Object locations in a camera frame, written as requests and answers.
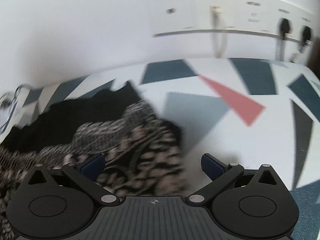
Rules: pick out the black and white patterned knit sweater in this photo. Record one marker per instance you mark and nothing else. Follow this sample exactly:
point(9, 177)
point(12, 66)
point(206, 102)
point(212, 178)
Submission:
point(140, 142)

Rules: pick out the white wall socket panel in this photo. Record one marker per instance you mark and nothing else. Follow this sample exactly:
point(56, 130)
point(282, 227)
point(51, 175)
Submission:
point(200, 17)

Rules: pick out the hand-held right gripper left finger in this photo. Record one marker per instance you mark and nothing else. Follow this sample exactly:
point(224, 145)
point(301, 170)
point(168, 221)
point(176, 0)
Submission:
point(93, 165)

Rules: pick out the black plug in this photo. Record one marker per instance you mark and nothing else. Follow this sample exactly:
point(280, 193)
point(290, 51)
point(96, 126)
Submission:
point(285, 27)
point(306, 33)

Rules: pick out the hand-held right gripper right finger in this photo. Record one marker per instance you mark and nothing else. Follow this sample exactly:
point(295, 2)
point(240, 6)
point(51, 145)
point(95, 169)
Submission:
point(212, 167)

